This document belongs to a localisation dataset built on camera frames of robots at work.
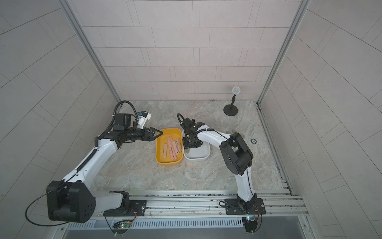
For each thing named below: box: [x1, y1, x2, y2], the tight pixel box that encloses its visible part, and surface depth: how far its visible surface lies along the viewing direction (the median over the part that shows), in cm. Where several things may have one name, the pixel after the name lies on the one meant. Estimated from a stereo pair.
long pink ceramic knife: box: [167, 136, 175, 160], surface depth 93 cm
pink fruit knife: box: [163, 143, 168, 159], surface depth 92 cm
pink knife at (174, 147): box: [172, 140, 180, 155], surface depth 93 cm
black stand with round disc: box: [223, 86, 241, 117], surface depth 113 cm
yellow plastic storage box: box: [155, 127, 184, 167], surface depth 91 cm
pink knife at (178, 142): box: [177, 137, 182, 152], surface depth 94 cm
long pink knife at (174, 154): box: [170, 136, 178, 160], surface depth 91 cm
